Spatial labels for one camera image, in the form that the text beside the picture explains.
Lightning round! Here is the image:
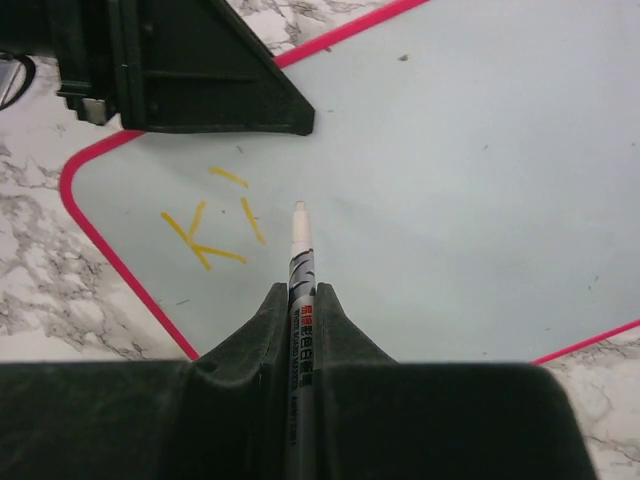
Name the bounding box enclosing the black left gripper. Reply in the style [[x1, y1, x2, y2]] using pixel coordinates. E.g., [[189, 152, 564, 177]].
[[1, 0, 315, 136]]

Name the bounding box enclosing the pink framed whiteboard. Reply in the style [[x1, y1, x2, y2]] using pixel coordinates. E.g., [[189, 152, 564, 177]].
[[60, 1, 639, 361]]

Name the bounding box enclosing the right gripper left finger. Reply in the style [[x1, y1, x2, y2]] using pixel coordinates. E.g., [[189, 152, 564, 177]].
[[1, 283, 288, 479]]

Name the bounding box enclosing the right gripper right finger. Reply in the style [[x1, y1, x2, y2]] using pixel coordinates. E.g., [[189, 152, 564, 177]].
[[314, 283, 596, 479]]

